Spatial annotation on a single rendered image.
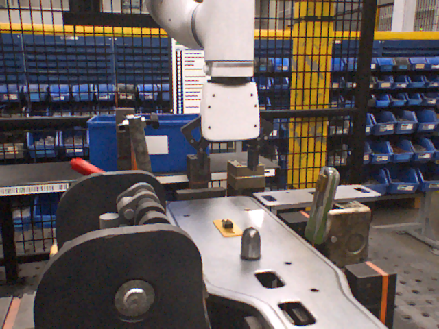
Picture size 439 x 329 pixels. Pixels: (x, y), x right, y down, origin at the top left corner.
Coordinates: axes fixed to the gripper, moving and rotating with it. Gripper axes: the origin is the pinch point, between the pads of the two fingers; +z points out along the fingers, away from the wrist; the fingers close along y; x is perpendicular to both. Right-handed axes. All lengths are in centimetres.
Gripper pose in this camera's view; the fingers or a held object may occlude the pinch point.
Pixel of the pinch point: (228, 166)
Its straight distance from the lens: 78.8
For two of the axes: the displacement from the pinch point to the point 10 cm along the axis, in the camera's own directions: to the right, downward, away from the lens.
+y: 9.6, -0.6, 2.7
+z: 0.0, 9.8, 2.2
